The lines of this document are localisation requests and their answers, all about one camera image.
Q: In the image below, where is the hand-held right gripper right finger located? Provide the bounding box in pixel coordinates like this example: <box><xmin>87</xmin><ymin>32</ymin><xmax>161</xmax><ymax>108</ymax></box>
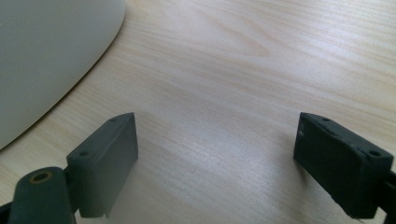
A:
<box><xmin>292</xmin><ymin>112</ymin><xmax>395</xmax><ymax>219</ymax></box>

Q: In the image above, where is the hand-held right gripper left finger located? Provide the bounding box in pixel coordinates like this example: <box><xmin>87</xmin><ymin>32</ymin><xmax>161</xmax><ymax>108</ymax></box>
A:
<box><xmin>65</xmin><ymin>112</ymin><xmax>139</xmax><ymax>218</ymax></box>

